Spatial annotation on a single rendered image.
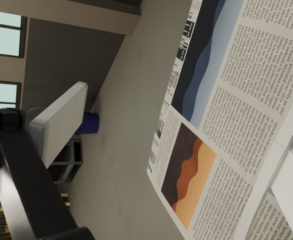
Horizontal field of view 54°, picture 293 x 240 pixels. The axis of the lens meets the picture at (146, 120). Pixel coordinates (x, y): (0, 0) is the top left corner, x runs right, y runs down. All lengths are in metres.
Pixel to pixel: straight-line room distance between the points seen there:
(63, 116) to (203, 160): 0.16
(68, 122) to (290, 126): 0.13
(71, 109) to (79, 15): 3.10
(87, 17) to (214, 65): 3.03
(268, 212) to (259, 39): 0.13
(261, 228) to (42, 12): 3.12
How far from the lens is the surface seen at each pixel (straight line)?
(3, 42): 3.81
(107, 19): 3.31
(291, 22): 0.23
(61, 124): 0.16
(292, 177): 0.18
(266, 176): 0.20
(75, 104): 0.17
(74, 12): 3.23
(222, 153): 0.26
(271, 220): 0.23
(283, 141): 0.19
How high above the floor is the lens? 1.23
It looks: 25 degrees down
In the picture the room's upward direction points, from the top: 87 degrees counter-clockwise
